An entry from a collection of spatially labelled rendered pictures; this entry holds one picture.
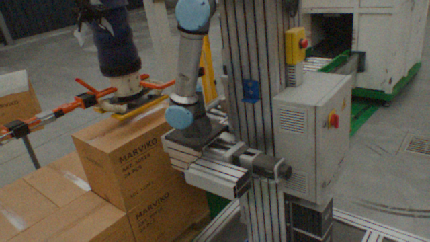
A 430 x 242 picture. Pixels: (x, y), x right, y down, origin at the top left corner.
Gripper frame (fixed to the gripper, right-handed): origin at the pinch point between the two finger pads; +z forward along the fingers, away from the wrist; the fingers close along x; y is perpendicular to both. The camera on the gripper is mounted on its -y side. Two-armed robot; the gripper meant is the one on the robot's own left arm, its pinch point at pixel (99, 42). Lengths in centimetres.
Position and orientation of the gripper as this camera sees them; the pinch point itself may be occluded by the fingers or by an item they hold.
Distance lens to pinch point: 146.0
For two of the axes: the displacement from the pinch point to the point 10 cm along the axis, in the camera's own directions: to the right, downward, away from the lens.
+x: -6.0, 4.3, -6.8
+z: 1.3, 8.9, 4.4
